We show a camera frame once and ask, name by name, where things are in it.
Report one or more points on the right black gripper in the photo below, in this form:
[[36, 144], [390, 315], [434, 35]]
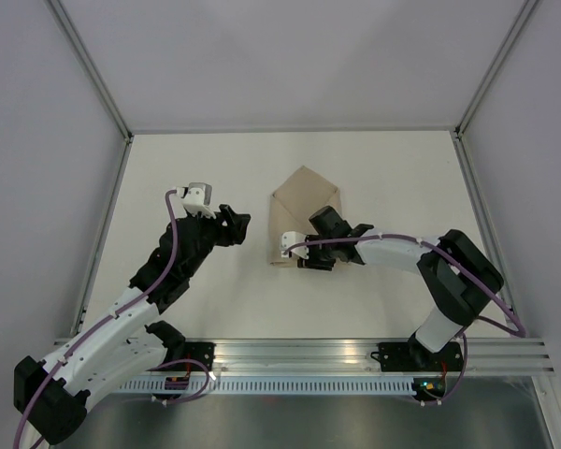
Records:
[[313, 264]]

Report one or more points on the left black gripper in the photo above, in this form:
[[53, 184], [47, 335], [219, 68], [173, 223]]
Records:
[[235, 232]]

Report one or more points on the beige cloth napkin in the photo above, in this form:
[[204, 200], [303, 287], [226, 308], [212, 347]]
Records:
[[290, 206]]

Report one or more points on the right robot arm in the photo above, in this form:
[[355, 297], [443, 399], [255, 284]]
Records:
[[458, 276]]

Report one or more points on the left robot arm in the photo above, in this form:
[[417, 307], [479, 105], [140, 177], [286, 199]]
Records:
[[55, 393]]

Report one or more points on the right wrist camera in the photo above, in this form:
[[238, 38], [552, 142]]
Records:
[[294, 244]]

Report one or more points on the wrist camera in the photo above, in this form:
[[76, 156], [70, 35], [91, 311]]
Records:
[[294, 244], [195, 199]]

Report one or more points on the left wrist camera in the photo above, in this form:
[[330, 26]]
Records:
[[195, 199]]

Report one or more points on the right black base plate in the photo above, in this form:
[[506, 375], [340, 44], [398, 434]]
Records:
[[397, 357]]

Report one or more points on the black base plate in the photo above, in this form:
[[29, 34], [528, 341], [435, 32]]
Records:
[[397, 357], [200, 351]]

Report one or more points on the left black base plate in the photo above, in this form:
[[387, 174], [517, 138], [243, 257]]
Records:
[[200, 351]]

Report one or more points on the white slotted cable duct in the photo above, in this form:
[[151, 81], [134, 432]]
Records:
[[271, 386]]

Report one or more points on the aluminium cage frame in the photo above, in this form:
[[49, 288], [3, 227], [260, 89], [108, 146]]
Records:
[[487, 71]]

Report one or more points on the aluminium front rail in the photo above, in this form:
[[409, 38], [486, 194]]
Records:
[[277, 357]]

